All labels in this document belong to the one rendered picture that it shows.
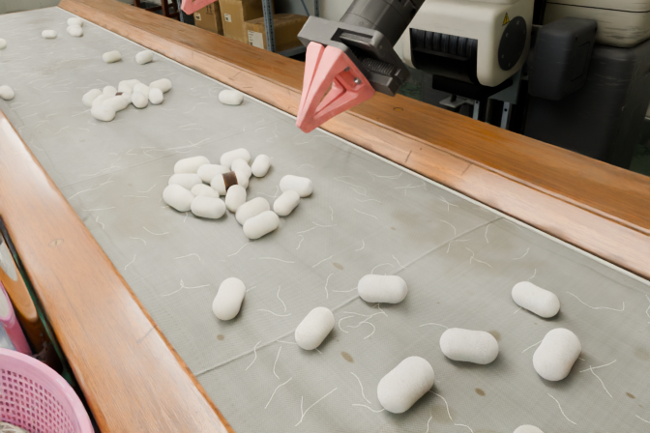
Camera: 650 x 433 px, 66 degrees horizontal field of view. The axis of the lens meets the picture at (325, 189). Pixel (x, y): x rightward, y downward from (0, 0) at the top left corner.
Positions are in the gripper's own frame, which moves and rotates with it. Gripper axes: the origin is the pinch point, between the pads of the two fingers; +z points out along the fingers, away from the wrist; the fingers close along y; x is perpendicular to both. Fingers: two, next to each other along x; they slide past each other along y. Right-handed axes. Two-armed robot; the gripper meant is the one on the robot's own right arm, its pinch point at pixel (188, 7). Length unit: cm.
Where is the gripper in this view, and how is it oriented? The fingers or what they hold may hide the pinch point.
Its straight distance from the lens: 83.3
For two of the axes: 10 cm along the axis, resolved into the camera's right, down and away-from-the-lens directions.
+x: 5.4, 4.2, 7.3
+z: -5.6, 8.3, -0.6
